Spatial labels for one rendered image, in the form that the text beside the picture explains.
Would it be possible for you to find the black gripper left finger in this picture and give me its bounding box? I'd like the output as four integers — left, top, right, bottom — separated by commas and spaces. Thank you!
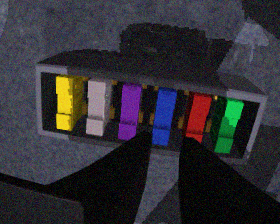
0, 131, 153, 224

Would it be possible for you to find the purple fuse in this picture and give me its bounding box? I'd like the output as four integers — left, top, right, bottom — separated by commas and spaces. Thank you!
117, 81, 143, 140

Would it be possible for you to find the red fuse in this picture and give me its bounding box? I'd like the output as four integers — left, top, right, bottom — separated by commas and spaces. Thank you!
181, 91, 212, 143

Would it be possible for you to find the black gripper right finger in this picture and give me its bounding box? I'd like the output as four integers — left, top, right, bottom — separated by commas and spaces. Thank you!
177, 137, 280, 224

